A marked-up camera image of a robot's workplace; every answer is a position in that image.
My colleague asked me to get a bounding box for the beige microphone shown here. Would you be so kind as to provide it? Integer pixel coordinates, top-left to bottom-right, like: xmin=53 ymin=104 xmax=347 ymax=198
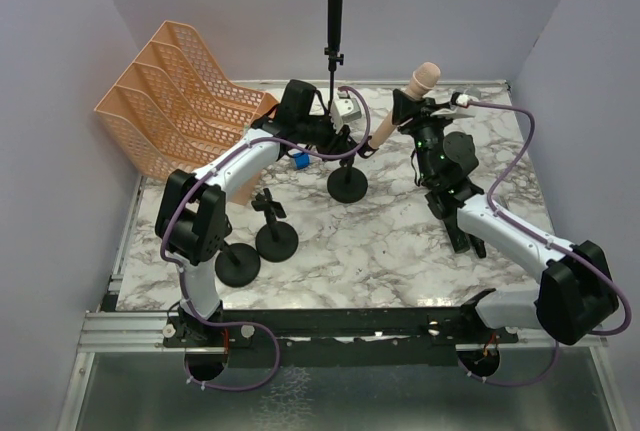
xmin=369 ymin=62 xmax=441 ymax=150

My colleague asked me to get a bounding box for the round-base mic stand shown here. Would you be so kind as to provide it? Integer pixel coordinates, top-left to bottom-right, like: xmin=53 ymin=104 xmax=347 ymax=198
xmin=327 ymin=137 xmax=375 ymax=204
xmin=214 ymin=243 xmax=261 ymax=288
xmin=251 ymin=188 xmax=299 ymax=263

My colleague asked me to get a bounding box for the black tripod mic stand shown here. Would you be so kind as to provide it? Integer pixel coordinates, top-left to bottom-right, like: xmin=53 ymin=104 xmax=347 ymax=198
xmin=324 ymin=46 xmax=344 ymax=111

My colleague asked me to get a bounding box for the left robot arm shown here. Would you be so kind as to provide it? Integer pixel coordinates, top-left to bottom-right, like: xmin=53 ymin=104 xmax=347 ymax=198
xmin=155 ymin=80 xmax=368 ymax=329

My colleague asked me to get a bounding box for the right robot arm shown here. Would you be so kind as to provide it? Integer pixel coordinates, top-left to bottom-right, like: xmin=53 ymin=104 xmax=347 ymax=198
xmin=391 ymin=90 xmax=622 ymax=345

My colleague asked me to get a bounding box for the blue small box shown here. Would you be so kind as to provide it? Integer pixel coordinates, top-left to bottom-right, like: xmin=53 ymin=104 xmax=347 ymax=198
xmin=292 ymin=152 xmax=310 ymax=170

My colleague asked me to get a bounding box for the silver-head black microphone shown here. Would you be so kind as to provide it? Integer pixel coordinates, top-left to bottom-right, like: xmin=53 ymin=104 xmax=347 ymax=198
xmin=441 ymin=207 xmax=470 ymax=254

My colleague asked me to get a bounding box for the black microphone far right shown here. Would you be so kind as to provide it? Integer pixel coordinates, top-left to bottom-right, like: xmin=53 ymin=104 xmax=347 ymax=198
xmin=468 ymin=234 xmax=487 ymax=259

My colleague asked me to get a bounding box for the orange plastic file organizer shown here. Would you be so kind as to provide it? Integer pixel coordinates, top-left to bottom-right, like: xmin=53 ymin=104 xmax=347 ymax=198
xmin=94 ymin=20 xmax=277 ymax=182

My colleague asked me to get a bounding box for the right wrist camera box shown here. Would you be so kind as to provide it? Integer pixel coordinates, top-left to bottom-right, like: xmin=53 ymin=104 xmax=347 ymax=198
xmin=450 ymin=86 xmax=481 ymax=109

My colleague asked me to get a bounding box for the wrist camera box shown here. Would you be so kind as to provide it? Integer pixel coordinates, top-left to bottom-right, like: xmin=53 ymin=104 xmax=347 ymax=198
xmin=330 ymin=97 xmax=363 ymax=130
xmin=450 ymin=86 xmax=481 ymax=109

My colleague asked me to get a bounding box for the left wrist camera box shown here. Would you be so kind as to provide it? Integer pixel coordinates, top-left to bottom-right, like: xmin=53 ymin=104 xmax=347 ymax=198
xmin=330 ymin=97 xmax=363 ymax=130

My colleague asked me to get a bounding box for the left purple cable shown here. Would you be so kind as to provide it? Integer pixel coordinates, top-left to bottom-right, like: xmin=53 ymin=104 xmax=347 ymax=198
xmin=159 ymin=86 xmax=372 ymax=392

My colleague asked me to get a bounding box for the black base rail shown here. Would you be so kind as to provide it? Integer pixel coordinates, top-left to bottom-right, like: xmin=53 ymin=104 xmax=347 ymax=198
xmin=163 ymin=304 xmax=518 ymax=368

